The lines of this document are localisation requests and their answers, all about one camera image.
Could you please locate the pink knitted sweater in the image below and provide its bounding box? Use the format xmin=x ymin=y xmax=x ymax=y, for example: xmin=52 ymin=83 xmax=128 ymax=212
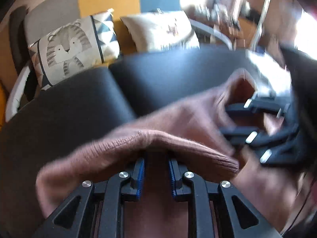
xmin=36 ymin=69 xmax=303 ymax=237

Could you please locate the cream knitted sweater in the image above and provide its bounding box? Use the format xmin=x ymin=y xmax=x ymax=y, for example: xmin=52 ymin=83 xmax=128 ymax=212
xmin=246 ymin=50 xmax=291 ymax=96

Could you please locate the wooden side table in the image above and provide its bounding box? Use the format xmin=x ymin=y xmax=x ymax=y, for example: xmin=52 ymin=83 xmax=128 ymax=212
xmin=188 ymin=0 xmax=245 ymax=47

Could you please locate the grey yellow blue sofa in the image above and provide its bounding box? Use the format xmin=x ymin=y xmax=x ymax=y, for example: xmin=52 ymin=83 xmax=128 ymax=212
xmin=4 ymin=0 xmax=233 ymax=123

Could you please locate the deer print cushion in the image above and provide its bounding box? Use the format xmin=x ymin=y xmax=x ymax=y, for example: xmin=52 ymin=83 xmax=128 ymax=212
xmin=121 ymin=11 xmax=200 ymax=53

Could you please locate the tiger print cushion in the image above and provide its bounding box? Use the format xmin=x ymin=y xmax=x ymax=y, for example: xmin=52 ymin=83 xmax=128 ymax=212
xmin=29 ymin=9 xmax=120 ymax=90

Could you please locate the black rolled mat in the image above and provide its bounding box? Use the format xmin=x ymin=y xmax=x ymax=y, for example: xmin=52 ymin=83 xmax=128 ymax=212
xmin=9 ymin=5 xmax=30 ymax=75

